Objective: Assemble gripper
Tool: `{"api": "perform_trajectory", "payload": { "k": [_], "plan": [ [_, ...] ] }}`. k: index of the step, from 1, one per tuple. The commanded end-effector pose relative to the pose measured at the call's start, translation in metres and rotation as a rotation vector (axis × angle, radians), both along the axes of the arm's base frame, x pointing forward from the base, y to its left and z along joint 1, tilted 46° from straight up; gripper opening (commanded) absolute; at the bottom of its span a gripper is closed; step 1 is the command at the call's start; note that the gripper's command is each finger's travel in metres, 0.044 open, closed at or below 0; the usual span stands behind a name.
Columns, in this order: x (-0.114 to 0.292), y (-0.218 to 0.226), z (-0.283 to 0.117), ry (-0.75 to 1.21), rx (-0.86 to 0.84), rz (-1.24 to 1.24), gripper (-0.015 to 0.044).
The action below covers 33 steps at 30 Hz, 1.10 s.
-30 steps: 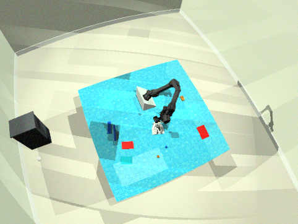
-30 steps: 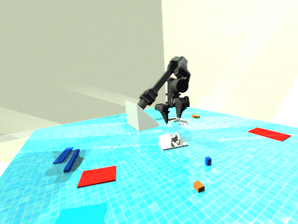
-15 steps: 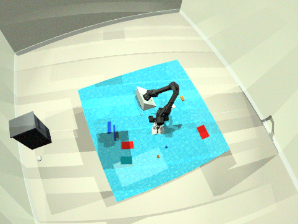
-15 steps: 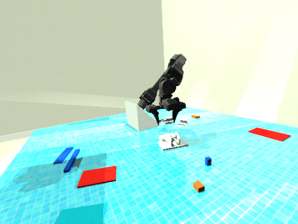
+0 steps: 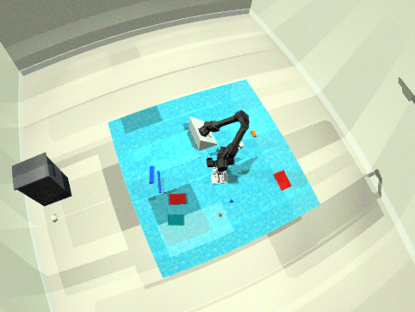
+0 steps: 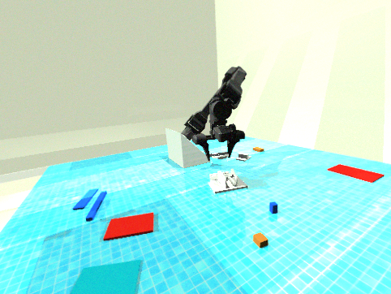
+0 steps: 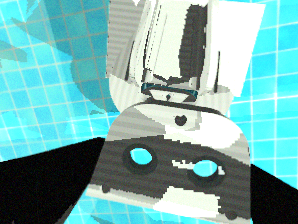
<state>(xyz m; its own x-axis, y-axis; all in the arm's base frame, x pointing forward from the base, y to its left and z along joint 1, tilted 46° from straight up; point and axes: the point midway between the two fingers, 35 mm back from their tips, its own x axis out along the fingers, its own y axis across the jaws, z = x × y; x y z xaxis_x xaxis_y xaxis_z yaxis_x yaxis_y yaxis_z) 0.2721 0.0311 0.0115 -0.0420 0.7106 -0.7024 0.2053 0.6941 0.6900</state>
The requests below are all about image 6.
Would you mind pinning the cyan flat plate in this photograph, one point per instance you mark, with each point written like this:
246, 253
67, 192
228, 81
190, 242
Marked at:
119, 278

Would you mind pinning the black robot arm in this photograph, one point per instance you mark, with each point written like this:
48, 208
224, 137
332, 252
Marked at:
220, 106

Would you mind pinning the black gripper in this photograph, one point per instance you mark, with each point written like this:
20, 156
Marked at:
201, 139

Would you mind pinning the red flat plate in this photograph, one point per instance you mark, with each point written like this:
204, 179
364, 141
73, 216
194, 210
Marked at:
129, 226
357, 173

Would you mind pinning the small blue block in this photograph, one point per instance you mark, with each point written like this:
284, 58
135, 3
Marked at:
273, 207

